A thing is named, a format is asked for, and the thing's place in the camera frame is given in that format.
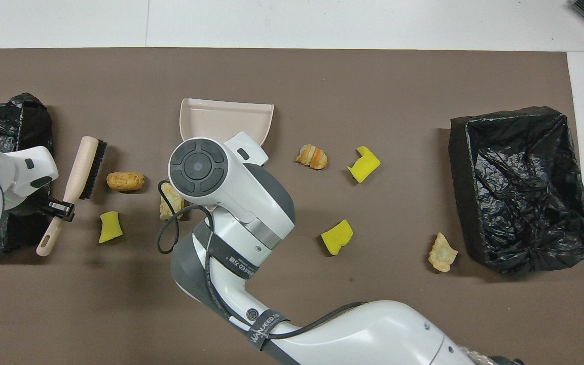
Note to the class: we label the beige hand brush black bristles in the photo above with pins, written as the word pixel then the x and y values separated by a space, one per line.
pixel 81 167

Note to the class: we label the brown oval bread roll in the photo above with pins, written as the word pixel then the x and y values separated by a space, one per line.
pixel 125 181

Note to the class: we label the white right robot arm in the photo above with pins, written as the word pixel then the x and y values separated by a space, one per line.
pixel 251 203

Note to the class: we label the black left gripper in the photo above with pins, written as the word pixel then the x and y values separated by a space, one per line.
pixel 33 205

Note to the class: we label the pale torn bread piece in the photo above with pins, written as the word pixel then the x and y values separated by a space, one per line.
pixel 166 205

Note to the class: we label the yellow sponge piece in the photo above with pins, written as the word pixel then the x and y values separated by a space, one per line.
pixel 336 237
pixel 110 228
pixel 365 166

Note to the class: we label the pale cracker piece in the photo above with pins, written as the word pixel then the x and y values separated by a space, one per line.
pixel 442 253

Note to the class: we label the bin lined with black bag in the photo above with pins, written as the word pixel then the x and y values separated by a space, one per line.
pixel 474 203
pixel 28 116

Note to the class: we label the large brown table mat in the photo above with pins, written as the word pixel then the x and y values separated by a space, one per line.
pixel 424 76

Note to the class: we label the beige plastic dustpan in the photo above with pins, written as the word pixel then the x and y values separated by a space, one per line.
pixel 221 119

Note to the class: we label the striped croissant piece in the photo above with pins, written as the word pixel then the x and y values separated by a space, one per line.
pixel 312 157

